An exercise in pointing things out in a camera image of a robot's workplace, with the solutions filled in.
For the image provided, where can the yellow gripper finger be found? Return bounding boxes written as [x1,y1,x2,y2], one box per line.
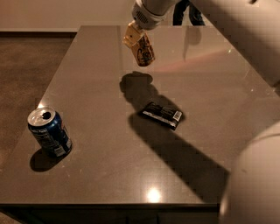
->
[122,21,144,48]

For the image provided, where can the person legs in background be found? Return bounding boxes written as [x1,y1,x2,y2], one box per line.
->
[172,0,205,26]

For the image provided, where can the black snack bar wrapper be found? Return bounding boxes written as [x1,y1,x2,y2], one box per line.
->
[140,101,183,130]

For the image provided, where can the blue soda can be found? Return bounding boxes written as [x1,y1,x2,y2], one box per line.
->
[27,107,72,158]

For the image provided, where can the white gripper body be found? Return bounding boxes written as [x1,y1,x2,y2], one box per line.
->
[132,0,170,30]

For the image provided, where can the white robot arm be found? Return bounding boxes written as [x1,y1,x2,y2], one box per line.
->
[122,0,280,224]

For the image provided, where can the orange soda can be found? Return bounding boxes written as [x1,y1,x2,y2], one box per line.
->
[131,34,155,67]

